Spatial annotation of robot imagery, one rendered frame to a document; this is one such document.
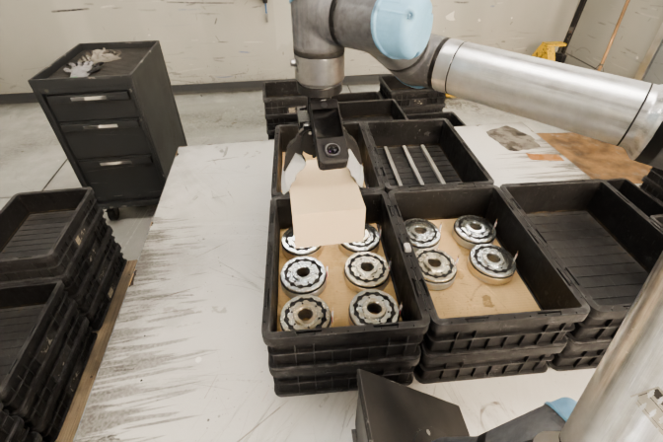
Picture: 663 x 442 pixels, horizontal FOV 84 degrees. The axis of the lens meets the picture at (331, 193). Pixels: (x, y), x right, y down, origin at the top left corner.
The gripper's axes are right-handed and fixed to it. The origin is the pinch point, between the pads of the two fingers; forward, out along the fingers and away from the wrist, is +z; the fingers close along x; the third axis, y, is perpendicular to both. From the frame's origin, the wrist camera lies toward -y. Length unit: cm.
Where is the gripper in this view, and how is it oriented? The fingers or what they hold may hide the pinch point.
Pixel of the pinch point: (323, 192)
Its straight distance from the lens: 67.2
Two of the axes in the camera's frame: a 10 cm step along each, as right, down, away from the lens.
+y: -1.5, -5.9, 7.9
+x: -9.9, 0.9, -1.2
